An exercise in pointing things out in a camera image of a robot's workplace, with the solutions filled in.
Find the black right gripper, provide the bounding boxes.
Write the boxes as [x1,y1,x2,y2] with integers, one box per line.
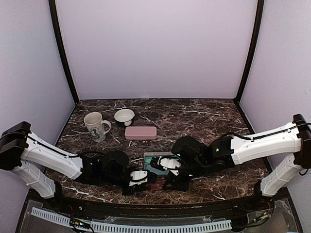
[162,158,207,192]

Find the clear pink sunglasses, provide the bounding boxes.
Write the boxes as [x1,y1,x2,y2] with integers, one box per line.
[145,179,165,191]

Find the grey case teal lining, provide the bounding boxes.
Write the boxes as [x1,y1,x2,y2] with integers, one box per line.
[143,151,172,176]

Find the pink glasses case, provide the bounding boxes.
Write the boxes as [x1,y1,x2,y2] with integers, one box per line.
[124,126,157,140]

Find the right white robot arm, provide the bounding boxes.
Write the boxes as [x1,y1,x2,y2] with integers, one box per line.
[157,114,311,211]

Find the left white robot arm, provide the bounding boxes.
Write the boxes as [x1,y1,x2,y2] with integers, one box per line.
[0,121,153,212]

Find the small circuit board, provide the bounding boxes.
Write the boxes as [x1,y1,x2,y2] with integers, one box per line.
[69,218,90,229]

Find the beige ceramic mug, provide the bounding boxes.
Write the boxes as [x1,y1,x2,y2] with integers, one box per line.
[84,112,112,143]

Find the white bowl dark exterior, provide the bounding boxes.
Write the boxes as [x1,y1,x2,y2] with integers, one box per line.
[114,109,135,127]

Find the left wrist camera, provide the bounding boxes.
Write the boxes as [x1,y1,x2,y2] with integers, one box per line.
[129,170,157,187]

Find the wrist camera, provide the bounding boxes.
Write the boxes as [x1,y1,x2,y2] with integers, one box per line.
[150,156,181,176]
[129,170,157,187]

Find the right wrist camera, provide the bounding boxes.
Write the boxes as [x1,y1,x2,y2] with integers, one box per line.
[150,156,181,176]

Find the black front table rail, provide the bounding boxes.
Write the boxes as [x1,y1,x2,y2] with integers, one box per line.
[52,197,261,219]

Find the white slotted cable duct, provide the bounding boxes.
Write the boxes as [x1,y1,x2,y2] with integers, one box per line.
[31,207,232,233]

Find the black frame right post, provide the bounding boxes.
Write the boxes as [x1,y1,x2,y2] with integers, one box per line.
[234,0,265,104]

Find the black frame post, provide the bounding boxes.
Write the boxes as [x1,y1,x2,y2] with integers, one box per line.
[234,0,265,104]
[48,0,80,104]

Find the black frame left post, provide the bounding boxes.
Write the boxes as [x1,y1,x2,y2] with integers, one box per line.
[48,0,80,104]

